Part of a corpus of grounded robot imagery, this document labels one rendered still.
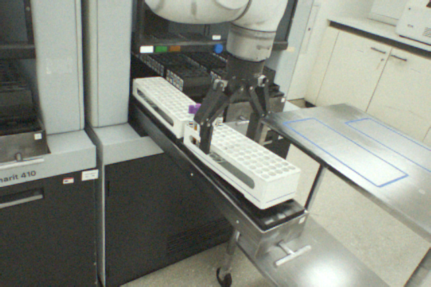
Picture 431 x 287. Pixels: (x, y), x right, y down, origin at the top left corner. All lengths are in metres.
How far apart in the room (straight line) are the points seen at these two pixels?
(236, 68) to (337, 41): 2.71
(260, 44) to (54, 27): 0.51
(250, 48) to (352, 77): 2.64
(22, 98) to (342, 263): 1.24
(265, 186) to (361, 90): 2.63
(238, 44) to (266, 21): 0.06
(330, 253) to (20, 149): 1.17
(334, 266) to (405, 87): 1.91
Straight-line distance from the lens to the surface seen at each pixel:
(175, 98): 0.98
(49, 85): 0.97
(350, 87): 3.28
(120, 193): 1.11
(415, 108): 3.03
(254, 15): 0.63
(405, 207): 0.88
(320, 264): 1.43
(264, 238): 0.68
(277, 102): 1.32
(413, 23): 3.05
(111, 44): 0.98
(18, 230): 1.08
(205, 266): 1.65
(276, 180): 0.66
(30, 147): 0.93
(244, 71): 0.68
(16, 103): 0.96
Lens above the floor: 1.25
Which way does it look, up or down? 30 degrees down
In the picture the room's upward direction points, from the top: 10 degrees clockwise
